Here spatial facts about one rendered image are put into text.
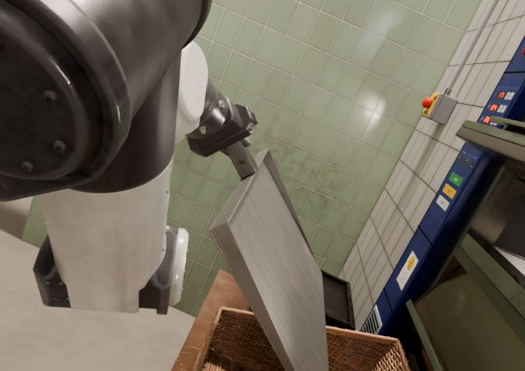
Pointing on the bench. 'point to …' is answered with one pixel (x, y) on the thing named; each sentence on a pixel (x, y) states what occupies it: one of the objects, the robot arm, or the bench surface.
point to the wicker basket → (276, 355)
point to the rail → (496, 133)
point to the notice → (407, 269)
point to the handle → (508, 123)
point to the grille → (373, 325)
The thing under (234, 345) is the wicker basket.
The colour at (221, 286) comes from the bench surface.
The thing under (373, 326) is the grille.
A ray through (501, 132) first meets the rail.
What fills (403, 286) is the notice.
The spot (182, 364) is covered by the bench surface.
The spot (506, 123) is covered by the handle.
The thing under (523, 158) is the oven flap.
